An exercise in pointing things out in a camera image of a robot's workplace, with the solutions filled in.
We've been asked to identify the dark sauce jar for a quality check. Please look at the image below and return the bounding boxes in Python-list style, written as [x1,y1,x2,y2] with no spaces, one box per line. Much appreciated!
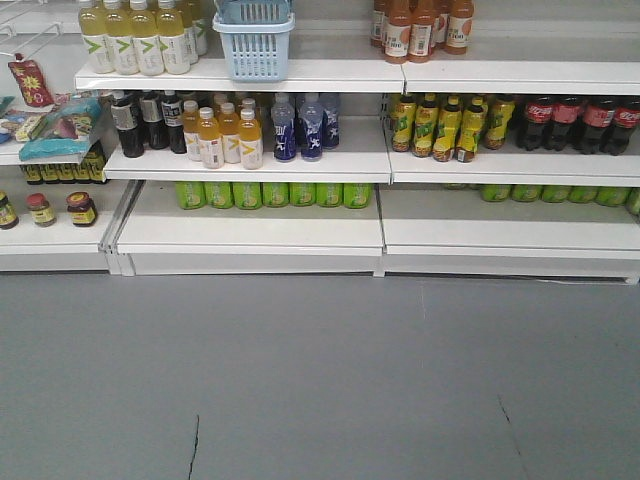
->
[0,191,19,230]

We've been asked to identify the orange C100 drink bottle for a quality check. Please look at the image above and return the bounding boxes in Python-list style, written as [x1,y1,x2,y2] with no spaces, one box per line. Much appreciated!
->
[444,0,474,55]
[383,0,411,64]
[408,0,438,63]

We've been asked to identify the green drink bottle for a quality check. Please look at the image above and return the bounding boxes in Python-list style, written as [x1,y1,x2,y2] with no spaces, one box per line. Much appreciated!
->
[232,182,263,210]
[175,181,207,210]
[289,182,316,207]
[262,182,289,208]
[343,183,373,209]
[204,182,234,209]
[316,183,344,208]

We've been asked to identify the blue sports drink bottle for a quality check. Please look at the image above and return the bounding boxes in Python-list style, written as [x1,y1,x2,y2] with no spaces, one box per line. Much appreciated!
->
[271,92,296,162]
[320,92,340,150]
[299,92,324,161]

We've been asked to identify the red snack pouch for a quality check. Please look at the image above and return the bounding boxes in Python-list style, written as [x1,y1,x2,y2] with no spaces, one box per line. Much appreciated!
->
[8,60,54,108]

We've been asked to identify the orange juice bottle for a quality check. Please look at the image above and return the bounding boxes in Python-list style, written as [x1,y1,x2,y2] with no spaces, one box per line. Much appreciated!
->
[182,100,201,162]
[239,108,263,170]
[197,107,224,169]
[217,102,241,164]

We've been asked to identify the light blue plastic basket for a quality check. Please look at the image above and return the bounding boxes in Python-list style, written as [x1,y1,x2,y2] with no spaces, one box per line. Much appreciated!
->
[212,0,295,82]

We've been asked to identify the teal snack bag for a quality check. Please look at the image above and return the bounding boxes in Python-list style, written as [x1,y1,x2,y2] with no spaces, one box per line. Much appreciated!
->
[19,97,106,162]

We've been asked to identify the white shelf unit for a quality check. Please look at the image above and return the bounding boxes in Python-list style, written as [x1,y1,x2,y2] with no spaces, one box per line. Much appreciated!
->
[1,1,639,284]

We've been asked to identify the dark cola bottle red label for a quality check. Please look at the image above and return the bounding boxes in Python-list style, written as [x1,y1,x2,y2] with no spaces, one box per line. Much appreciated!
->
[600,96,639,156]
[543,95,582,151]
[516,95,554,151]
[573,95,617,154]

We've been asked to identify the sauce jar red lid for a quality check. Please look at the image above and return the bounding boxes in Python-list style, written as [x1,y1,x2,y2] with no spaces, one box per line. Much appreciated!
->
[66,191,98,227]
[26,193,57,227]

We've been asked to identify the pale green juice bottle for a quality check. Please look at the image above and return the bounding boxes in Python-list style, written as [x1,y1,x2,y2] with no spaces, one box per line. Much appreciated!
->
[77,0,115,74]
[156,0,191,75]
[103,0,139,75]
[130,0,165,76]

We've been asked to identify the yellow lemon tea bottle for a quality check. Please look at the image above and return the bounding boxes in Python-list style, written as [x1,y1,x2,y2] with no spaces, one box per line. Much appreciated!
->
[484,94,515,150]
[432,94,462,162]
[454,96,486,163]
[412,93,439,158]
[391,93,417,152]

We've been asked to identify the dark tea bottle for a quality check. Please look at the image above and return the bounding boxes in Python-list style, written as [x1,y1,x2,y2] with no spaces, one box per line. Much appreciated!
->
[140,90,169,150]
[111,90,144,158]
[161,90,187,154]

